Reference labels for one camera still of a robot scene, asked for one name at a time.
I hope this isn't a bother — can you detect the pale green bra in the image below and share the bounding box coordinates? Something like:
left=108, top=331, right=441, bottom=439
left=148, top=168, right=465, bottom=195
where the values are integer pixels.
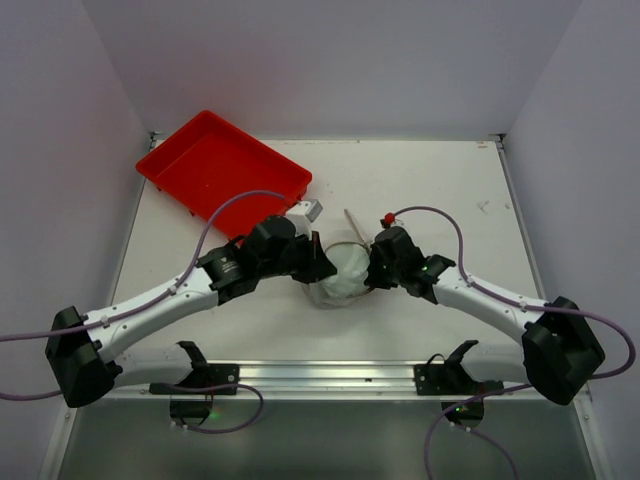
left=321, top=243, right=370, bottom=299

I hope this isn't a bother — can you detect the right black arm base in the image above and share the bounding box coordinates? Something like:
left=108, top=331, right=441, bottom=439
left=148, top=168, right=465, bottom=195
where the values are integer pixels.
left=413, top=340, right=504, bottom=428

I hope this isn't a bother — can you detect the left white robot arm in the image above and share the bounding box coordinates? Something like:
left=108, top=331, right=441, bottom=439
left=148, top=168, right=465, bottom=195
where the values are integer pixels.
left=45, top=216, right=337, bottom=408

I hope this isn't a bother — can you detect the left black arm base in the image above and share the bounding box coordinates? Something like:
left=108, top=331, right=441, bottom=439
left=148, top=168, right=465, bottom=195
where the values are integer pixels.
left=149, top=341, right=240, bottom=427

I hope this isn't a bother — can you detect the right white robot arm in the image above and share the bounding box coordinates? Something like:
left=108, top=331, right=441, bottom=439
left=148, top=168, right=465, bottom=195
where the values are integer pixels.
left=366, top=226, right=605, bottom=405

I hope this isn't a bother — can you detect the red plastic tray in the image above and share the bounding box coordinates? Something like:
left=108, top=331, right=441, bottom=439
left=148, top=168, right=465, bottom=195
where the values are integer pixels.
left=136, top=110, right=312, bottom=239

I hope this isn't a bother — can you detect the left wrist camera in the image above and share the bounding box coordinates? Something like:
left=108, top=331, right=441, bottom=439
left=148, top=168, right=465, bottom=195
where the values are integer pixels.
left=285, top=199, right=323, bottom=234

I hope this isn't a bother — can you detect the aluminium mounting rail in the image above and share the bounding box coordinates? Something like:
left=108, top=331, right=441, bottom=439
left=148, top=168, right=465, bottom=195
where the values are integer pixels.
left=107, top=360, right=506, bottom=399

